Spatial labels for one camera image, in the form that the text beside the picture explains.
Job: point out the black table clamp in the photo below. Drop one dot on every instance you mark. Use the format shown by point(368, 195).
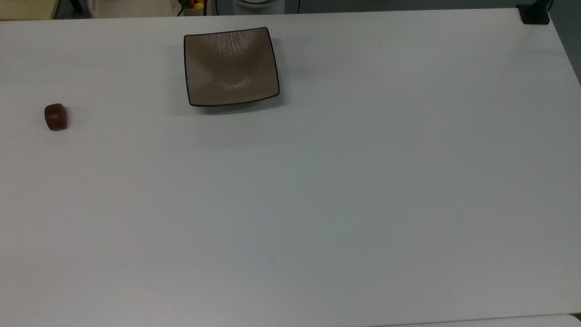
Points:
point(534, 13)

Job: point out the square brown ceramic plate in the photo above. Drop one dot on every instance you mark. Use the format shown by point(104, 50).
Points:
point(231, 68)

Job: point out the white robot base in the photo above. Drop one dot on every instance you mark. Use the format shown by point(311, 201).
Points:
point(258, 3)

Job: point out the small round brown food item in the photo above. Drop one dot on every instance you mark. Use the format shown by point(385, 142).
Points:
point(55, 117)

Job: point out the box with yellow fruit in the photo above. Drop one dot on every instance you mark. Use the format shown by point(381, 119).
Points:
point(196, 6)

